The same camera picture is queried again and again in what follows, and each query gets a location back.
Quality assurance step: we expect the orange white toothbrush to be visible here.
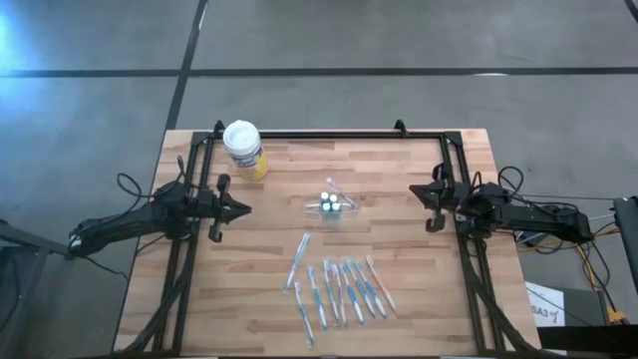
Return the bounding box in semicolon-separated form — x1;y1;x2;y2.
365;254;399;315

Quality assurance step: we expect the black aluminium table frame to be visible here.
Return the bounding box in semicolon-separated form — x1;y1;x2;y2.
117;118;544;358

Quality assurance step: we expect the clear acrylic organizer box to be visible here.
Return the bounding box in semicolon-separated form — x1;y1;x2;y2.
302;190;362;224

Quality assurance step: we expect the black flat panel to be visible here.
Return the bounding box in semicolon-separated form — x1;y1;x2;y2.
611;195;638;296

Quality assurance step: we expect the yellow cable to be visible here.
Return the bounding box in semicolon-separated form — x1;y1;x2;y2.
515;233;627;325

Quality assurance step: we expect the purple white toothbrush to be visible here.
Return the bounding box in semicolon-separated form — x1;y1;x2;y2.
325;176;358;208
330;262;348;328

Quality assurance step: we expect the white paper label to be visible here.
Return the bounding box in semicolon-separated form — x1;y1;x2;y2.
524;280;567;329

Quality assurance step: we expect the black flat board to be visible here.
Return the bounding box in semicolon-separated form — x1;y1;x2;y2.
536;323;638;358

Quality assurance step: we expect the yellow white Lysol wipes canister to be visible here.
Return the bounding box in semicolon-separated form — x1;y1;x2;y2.
221;119;270;181

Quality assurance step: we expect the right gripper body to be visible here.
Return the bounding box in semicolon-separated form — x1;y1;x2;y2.
426;164;473;234

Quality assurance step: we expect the dark metal stand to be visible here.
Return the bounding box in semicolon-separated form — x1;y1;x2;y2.
0;217;82;359

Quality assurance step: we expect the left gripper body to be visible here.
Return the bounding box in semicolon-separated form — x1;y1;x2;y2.
194;172;231;244

